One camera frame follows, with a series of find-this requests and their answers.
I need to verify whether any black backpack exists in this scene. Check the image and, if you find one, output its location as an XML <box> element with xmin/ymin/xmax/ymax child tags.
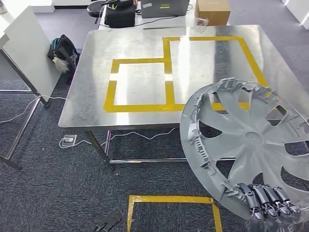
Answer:
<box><xmin>47</xmin><ymin>34</ymin><xmax>80</xmax><ymax>85</ymax></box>

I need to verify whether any yellow tape double rectangle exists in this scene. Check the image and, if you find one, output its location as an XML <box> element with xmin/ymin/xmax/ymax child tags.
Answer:
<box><xmin>103</xmin><ymin>36</ymin><xmax>270</xmax><ymax>113</ymax></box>

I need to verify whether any white cable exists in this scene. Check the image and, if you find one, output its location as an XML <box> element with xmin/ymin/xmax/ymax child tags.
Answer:
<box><xmin>0</xmin><ymin>95</ymin><xmax>66</xmax><ymax>124</ymax></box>
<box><xmin>59</xmin><ymin>128</ymin><xmax>176</xmax><ymax>149</ymax></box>

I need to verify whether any grey floor socket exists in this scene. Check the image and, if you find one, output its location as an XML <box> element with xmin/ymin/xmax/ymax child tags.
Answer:
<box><xmin>62</xmin><ymin>134</ymin><xmax>78</xmax><ymax>147</ymax></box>

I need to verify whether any grey plastic wheel cover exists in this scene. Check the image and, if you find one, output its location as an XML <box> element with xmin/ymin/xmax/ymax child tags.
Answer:
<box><xmin>179</xmin><ymin>77</ymin><xmax>309</xmax><ymax>226</ymax></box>

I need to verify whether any black fabric bag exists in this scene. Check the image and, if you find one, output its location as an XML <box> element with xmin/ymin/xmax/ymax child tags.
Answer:
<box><xmin>104</xmin><ymin>3</ymin><xmax>136</xmax><ymax>29</ymax></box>

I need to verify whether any white panel board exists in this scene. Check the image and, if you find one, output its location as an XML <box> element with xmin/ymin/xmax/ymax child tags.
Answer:
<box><xmin>2</xmin><ymin>5</ymin><xmax>62</xmax><ymax>103</ymax></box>

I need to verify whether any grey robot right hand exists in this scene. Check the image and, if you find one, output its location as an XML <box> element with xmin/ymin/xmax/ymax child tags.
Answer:
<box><xmin>236</xmin><ymin>183</ymin><xmax>309</xmax><ymax>232</ymax></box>

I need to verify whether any black round stool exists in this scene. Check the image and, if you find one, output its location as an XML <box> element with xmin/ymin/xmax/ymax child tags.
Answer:
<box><xmin>87</xmin><ymin>0</ymin><xmax>107</xmax><ymax>18</ymax></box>

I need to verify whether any clear plastic wrapper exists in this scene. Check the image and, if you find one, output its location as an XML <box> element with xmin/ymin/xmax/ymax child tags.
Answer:
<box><xmin>194</xmin><ymin>17</ymin><xmax>209</xmax><ymax>29</ymax></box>

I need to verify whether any stainless steel workbench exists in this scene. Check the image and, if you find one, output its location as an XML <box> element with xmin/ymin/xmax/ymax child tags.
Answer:
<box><xmin>58</xmin><ymin>25</ymin><xmax>309</xmax><ymax>170</ymax></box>

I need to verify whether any grey laptop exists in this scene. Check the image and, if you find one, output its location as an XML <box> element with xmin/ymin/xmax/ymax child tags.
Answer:
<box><xmin>141</xmin><ymin>0</ymin><xmax>191</xmax><ymax>19</ymax></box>

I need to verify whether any brown cardboard box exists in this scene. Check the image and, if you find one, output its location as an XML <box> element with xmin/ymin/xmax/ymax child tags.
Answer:
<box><xmin>194</xmin><ymin>0</ymin><xmax>231</xmax><ymax>26</ymax></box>

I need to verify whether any stainless steel table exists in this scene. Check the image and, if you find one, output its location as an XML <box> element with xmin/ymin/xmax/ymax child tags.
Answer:
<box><xmin>0</xmin><ymin>30</ymin><xmax>49</xmax><ymax>171</ymax></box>

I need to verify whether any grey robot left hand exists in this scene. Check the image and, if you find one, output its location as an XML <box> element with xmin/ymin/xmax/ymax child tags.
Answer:
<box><xmin>93</xmin><ymin>208</ymin><xmax>123</xmax><ymax>232</ymax></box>

